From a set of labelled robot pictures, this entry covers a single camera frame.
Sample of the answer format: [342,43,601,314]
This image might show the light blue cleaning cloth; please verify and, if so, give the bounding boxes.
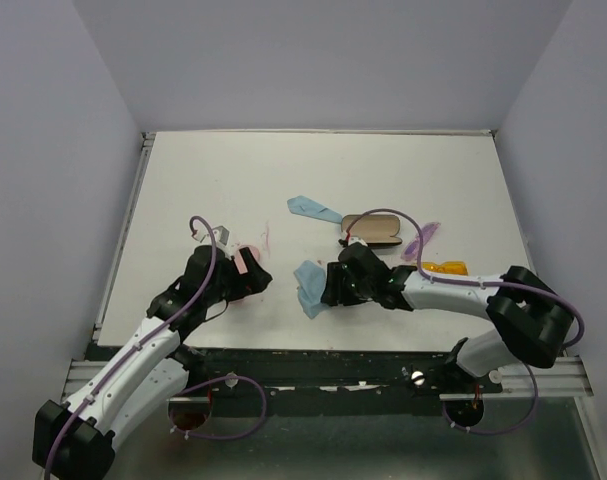
[294,260,328,319]

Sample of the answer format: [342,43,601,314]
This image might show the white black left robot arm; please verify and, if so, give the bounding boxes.
[32,245,272,479]

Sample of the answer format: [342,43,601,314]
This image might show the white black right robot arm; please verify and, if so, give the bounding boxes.
[321,243,577,392]

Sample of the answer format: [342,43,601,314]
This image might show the purple sunglasses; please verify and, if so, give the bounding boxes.
[400,222,441,262]

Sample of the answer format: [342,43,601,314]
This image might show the orange sunglasses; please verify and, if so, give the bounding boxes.
[421,261,468,276]

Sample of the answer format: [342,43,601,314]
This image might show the pink glasses case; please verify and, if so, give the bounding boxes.
[230,247,257,301]

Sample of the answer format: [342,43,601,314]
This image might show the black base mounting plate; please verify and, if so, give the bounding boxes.
[168,346,502,418]

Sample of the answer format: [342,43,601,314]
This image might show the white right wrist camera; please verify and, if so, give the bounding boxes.
[344,236,369,248]

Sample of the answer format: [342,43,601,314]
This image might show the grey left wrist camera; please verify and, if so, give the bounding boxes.
[192,226,232,256]

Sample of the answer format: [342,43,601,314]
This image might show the aluminium extrusion rail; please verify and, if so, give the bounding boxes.
[62,355,597,401]

